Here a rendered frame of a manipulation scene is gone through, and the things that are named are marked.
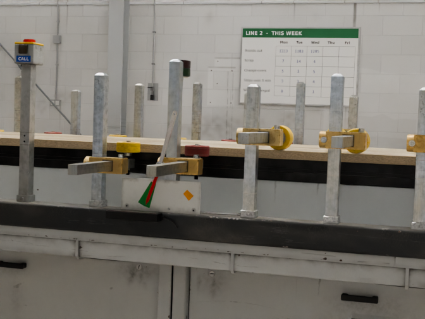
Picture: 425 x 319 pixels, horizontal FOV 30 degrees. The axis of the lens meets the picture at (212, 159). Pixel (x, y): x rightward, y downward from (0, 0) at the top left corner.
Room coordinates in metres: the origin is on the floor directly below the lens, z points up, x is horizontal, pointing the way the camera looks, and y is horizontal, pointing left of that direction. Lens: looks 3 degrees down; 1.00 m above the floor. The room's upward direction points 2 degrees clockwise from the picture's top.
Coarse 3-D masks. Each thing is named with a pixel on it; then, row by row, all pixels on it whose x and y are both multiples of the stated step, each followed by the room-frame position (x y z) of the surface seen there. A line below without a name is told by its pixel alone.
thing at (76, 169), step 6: (90, 162) 2.40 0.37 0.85; (96, 162) 2.41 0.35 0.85; (102, 162) 2.43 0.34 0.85; (108, 162) 2.47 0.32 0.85; (132, 162) 2.66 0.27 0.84; (72, 168) 2.27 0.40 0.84; (78, 168) 2.27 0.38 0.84; (84, 168) 2.31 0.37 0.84; (90, 168) 2.35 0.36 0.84; (96, 168) 2.39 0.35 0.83; (102, 168) 2.43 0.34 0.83; (108, 168) 2.47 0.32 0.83; (72, 174) 2.27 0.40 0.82; (78, 174) 2.27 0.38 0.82
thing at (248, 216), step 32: (0, 224) 2.59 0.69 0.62; (32, 224) 2.56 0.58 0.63; (64, 224) 2.53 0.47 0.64; (96, 224) 2.49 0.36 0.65; (128, 224) 2.46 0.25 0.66; (160, 224) 2.43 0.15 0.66; (192, 224) 2.41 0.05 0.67; (224, 224) 2.38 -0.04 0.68; (256, 224) 2.35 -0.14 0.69; (288, 224) 2.32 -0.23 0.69; (320, 224) 2.30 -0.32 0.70; (352, 224) 2.31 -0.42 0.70; (416, 224) 2.24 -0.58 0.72; (416, 256) 2.22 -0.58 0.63
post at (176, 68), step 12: (180, 60) 2.47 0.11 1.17; (180, 72) 2.45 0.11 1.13; (180, 84) 2.46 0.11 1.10; (168, 96) 2.46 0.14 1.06; (180, 96) 2.46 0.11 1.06; (168, 108) 2.45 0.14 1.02; (180, 108) 2.47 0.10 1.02; (168, 120) 2.45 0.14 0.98; (180, 120) 2.47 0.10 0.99; (180, 132) 2.47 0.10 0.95; (168, 144) 2.45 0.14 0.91; (180, 144) 2.48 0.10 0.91; (168, 156) 2.45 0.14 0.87
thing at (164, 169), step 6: (174, 162) 2.37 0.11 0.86; (180, 162) 2.39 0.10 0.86; (186, 162) 2.42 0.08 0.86; (150, 168) 2.17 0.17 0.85; (156, 168) 2.17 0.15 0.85; (162, 168) 2.21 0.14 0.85; (168, 168) 2.26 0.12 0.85; (174, 168) 2.31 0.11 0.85; (180, 168) 2.37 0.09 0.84; (186, 168) 2.42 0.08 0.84; (150, 174) 2.17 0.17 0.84; (156, 174) 2.17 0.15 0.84; (162, 174) 2.21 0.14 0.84; (168, 174) 2.26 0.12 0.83
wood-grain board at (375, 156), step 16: (0, 144) 2.84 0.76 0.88; (16, 144) 2.83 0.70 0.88; (48, 144) 2.79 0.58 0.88; (64, 144) 2.77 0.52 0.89; (80, 144) 2.76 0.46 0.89; (112, 144) 2.72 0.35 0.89; (144, 144) 2.69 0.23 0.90; (160, 144) 2.70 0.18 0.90; (192, 144) 2.81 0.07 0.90; (208, 144) 2.87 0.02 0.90; (224, 144) 2.93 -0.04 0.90; (240, 144) 3.00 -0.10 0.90; (320, 160) 2.52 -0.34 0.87; (352, 160) 2.50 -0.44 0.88; (368, 160) 2.48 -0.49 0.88; (384, 160) 2.47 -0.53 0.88; (400, 160) 2.45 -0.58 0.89
